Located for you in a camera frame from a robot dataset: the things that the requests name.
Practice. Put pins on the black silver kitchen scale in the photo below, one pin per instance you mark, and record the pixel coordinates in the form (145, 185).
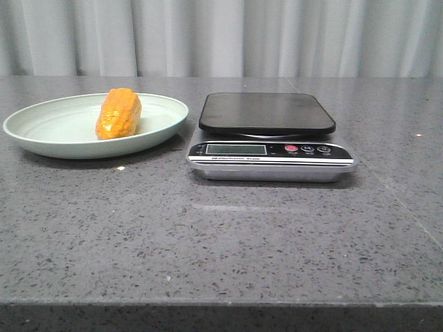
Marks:
(273, 137)

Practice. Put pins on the orange corn cob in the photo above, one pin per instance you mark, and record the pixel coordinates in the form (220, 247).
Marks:
(119, 114)

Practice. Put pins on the white pleated curtain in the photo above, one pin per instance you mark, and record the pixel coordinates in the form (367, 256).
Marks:
(222, 38)

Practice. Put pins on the pale green round plate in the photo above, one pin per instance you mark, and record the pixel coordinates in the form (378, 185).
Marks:
(66, 127)

